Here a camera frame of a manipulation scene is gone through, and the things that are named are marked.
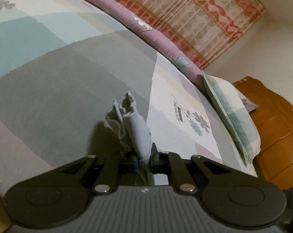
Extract beige and red curtain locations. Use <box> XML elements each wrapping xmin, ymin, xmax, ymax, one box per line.
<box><xmin>115</xmin><ymin>0</ymin><xmax>265</xmax><ymax>69</ymax></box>

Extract checked patchwork bed sheet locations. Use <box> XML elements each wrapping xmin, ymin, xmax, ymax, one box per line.
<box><xmin>0</xmin><ymin>0</ymin><xmax>256</xmax><ymax>196</ymax></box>

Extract small floral back pillow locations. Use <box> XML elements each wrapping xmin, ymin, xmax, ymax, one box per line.
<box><xmin>237</xmin><ymin>90</ymin><xmax>259</xmax><ymax>113</ymax></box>

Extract purple floral rolled quilt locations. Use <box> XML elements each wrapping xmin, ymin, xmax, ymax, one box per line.
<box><xmin>85</xmin><ymin>0</ymin><xmax>207</xmax><ymax>95</ymax></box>

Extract grey patterned pyjama trousers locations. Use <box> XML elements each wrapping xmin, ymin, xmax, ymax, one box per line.
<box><xmin>104</xmin><ymin>91</ymin><xmax>157</xmax><ymax>186</ymax></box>

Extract checked pastel pillow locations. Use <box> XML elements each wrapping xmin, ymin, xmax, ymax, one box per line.
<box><xmin>203</xmin><ymin>74</ymin><xmax>261</xmax><ymax>166</ymax></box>

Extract wooden headboard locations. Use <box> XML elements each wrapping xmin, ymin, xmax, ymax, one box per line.
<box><xmin>234</xmin><ymin>76</ymin><xmax>293</xmax><ymax>189</ymax></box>

